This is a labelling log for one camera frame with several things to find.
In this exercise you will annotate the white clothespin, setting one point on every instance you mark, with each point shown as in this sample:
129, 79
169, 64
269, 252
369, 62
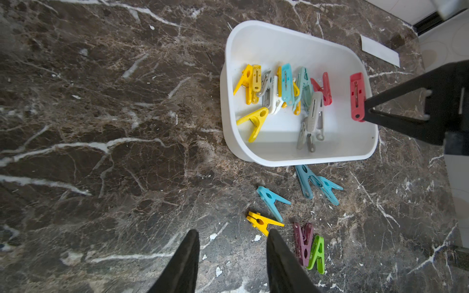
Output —
271, 100

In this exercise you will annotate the white paper strip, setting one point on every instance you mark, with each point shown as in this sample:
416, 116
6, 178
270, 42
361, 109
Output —
380, 51

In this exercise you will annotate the teal clothespin top right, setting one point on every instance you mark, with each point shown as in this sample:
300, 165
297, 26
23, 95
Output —
327, 188

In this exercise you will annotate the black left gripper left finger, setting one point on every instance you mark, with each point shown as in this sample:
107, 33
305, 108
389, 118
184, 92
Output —
180, 275

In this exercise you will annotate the green clothespin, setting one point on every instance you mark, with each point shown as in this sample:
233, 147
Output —
317, 256

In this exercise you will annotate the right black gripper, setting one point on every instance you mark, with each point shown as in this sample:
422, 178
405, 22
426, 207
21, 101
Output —
446, 90

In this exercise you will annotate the dark teal clothespin top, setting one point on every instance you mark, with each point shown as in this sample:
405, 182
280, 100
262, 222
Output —
306, 178

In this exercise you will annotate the light blue clothespin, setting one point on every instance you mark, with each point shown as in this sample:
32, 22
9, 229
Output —
287, 85

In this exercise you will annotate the pale teal clothespin bottom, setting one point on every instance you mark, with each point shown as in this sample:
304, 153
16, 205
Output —
306, 89

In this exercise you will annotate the purple clothespin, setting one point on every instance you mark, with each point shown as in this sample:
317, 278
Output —
303, 236

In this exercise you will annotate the yellow clothespin pair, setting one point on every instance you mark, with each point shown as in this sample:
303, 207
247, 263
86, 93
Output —
257, 118

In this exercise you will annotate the white plastic storage box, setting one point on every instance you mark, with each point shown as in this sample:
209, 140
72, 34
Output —
271, 46

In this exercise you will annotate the grey clothespin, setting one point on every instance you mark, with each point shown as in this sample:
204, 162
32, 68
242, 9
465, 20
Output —
265, 83
312, 126

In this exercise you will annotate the teal clothespin upper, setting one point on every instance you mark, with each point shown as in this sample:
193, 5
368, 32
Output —
270, 198

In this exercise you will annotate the red clothespin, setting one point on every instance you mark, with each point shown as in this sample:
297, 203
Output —
358, 97
325, 89

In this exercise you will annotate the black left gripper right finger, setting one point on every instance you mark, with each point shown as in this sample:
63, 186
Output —
284, 272

